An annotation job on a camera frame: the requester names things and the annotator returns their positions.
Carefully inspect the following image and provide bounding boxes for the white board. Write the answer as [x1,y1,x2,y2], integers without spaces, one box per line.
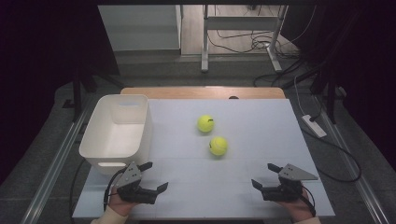
[72,98,336,219]

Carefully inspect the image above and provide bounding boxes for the tangled black floor cables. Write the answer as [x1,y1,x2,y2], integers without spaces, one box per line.
[207,27,300,59]

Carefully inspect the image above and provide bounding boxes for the black power strip cable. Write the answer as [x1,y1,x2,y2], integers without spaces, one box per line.
[301,127,363,184]

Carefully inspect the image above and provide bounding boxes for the black stand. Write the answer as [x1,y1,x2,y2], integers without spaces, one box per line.
[279,62,347,125]
[62,68,125,122]

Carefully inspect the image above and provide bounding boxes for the thin white cable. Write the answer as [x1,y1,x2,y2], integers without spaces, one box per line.
[292,74,307,117]

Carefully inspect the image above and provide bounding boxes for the person's right hand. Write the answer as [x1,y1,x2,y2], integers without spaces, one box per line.
[275,189,316,223]

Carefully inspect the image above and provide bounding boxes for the right hand-held gripper cable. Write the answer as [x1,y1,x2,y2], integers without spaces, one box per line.
[300,185,317,217]

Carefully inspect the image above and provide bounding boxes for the white power strip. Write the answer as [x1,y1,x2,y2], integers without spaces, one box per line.
[301,114,328,139]

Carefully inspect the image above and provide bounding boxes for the dark curtain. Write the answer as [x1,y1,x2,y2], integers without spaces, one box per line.
[286,0,396,172]
[0,0,120,185]

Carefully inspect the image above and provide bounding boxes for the white desk frame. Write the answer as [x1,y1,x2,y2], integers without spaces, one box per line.
[200,4,289,74]

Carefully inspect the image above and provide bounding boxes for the white cabinet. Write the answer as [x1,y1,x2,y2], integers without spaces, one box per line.
[97,4,183,52]

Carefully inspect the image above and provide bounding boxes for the person's left hand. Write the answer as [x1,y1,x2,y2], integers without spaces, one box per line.
[107,186,139,217]

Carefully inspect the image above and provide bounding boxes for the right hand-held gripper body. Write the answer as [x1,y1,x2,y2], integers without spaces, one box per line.
[262,163,319,203]

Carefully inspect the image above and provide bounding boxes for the yellow tennis ball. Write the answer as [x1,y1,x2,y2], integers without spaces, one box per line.
[196,114,216,133]
[208,135,229,157]

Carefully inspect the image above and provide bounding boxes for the metal floor rail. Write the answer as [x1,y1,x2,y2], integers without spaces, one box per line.
[312,94,391,224]
[19,99,94,224]

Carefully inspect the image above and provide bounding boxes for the white plastic bin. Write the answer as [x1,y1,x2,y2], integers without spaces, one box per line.
[78,93,154,176]

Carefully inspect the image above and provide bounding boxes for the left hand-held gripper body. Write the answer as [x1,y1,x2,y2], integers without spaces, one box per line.
[115,161,159,205]

